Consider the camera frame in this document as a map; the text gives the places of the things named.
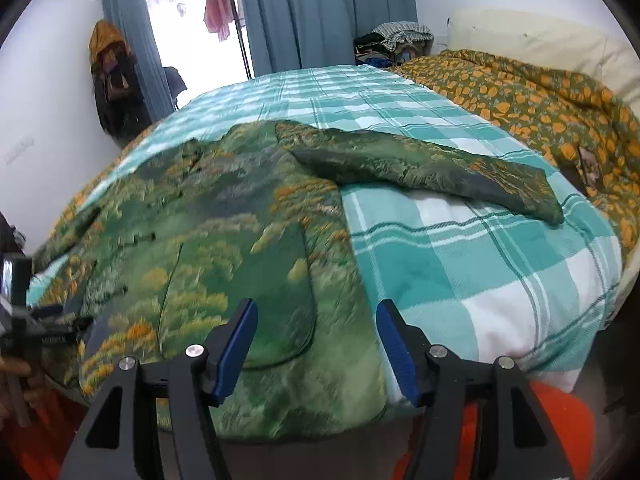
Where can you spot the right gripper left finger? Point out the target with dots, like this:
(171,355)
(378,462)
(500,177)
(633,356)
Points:
(120,435)

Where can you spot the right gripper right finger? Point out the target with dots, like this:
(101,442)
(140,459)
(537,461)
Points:
(410,352)

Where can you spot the green landscape print jacket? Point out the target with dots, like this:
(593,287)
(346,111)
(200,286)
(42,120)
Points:
(165,255)

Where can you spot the coat rack with clothes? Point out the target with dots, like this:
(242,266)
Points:
(119,99)

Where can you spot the pile of clothes by bed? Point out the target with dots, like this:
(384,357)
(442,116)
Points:
(393,43)

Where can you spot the person's left hand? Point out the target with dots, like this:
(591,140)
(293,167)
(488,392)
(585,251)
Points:
(22,384)

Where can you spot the teal plaid bed sheet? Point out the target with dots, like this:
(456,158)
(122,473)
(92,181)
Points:
(475,277)

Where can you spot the orange fleece garment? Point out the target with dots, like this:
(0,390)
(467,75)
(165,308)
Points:
(486,422)

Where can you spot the smartphone on quilt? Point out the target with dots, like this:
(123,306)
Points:
(590,169)

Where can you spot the orange floral green quilt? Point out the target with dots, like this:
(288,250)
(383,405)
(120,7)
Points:
(553,112)

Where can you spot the blue curtain left panel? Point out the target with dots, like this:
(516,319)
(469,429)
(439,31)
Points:
(132,18)

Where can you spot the blue curtain panel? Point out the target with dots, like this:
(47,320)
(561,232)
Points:
(293,34)
(132,18)

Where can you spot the cream padded headboard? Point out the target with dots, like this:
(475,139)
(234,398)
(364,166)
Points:
(552,42)

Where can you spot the pink hanging garment outside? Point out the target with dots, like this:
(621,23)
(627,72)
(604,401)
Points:
(218,16)

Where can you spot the blue curtain right panel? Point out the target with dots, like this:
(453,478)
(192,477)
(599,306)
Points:
(293,34)

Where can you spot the white wall switch plate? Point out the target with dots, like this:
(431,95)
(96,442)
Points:
(17,150)

